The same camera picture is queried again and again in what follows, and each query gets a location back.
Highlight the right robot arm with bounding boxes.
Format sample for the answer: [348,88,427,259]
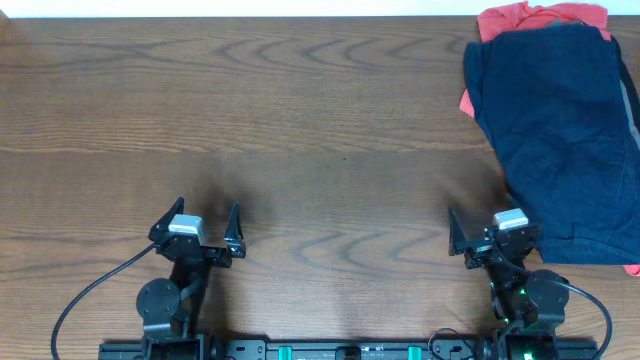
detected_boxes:
[448,208,569,359]

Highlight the red garment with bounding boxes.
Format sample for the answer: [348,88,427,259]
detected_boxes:
[458,0,640,278]

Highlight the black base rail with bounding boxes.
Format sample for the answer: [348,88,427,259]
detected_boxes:
[98,335,598,360]

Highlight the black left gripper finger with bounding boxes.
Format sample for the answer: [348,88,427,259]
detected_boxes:
[224,202,246,259]
[148,197,184,240]

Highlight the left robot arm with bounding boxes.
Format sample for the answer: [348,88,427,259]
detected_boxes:
[136,198,246,359]

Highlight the navy blue shorts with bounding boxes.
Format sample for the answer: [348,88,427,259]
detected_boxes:
[462,23,640,266]

